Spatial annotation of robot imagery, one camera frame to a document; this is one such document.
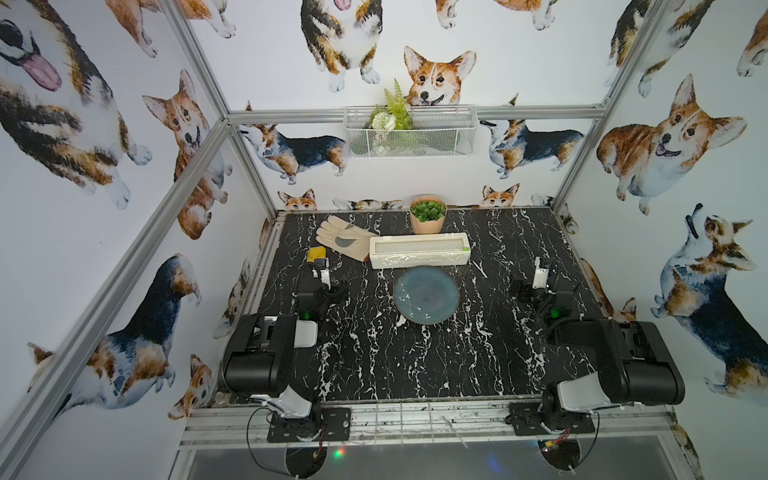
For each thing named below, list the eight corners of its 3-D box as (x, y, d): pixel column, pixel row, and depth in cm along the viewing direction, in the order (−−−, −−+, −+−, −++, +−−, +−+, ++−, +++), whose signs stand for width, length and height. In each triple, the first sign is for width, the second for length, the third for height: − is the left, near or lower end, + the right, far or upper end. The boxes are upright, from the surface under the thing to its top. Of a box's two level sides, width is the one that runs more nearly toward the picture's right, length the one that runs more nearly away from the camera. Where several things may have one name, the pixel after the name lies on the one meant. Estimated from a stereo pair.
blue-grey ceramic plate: (393, 324, 93) (392, 320, 91) (394, 271, 105) (394, 267, 103) (461, 324, 93) (462, 320, 91) (454, 271, 105) (455, 267, 103)
